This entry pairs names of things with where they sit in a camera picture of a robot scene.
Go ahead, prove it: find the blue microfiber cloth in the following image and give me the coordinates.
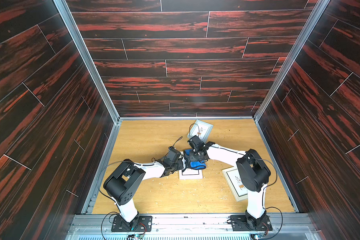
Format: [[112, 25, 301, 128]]
[[183, 149, 207, 172]]

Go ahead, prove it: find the light green picture frame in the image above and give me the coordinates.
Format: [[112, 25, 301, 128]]
[[187, 120, 214, 143]]

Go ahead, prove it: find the cream picture frame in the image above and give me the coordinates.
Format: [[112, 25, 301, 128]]
[[179, 169, 203, 180], [222, 167, 248, 202]]

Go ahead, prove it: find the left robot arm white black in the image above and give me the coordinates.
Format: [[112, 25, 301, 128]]
[[103, 154, 185, 225]]

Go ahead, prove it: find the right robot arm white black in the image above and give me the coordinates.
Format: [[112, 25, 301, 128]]
[[184, 138, 271, 223]]

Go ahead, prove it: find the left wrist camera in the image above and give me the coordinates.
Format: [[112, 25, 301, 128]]
[[164, 147, 182, 165]]

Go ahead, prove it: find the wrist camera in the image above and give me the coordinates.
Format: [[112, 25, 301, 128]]
[[164, 147, 182, 165], [188, 136, 205, 152]]

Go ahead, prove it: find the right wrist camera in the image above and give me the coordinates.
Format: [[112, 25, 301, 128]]
[[188, 136, 205, 152]]

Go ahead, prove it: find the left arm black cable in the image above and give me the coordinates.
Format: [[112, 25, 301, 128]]
[[95, 136, 184, 208]]

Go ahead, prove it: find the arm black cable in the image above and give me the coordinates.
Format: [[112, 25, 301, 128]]
[[188, 122, 284, 240], [95, 136, 184, 208]]

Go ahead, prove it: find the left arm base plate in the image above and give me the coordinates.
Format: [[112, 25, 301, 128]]
[[111, 215, 153, 233]]

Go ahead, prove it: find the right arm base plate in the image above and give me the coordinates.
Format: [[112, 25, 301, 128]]
[[227, 215, 273, 232]]

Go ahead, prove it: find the aluminium front rail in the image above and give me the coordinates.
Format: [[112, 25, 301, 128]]
[[66, 213, 323, 240]]

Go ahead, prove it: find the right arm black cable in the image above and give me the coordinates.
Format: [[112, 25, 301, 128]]
[[188, 122, 284, 240]]

